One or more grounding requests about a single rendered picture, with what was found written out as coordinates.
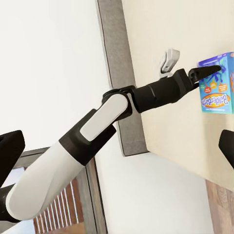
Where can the bed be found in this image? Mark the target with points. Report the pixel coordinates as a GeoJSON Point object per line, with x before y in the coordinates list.
{"type": "Point", "coordinates": [134, 34]}

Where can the fixed window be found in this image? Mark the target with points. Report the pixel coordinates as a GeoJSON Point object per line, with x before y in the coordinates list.
{"type": "Point", "coordinates": [76, 210]}

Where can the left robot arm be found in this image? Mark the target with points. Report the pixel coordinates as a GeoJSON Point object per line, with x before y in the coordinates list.
{"type": "Point", "coordinates": [43, 180]}

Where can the board game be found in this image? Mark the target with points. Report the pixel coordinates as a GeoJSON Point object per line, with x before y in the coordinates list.
{"type": "Point", "coordinates": [217, 90]}

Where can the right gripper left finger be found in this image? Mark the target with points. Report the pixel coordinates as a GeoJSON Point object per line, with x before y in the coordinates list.
{"type": "Point", "coordinates": [12, 145]}

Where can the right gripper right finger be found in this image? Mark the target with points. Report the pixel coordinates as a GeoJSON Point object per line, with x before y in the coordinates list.
{"type": "Point", "coordinates": [226, 145]}

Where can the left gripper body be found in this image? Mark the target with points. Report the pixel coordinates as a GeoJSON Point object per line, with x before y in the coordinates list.
{"type": "Point", "coordinates": [172, 89]}

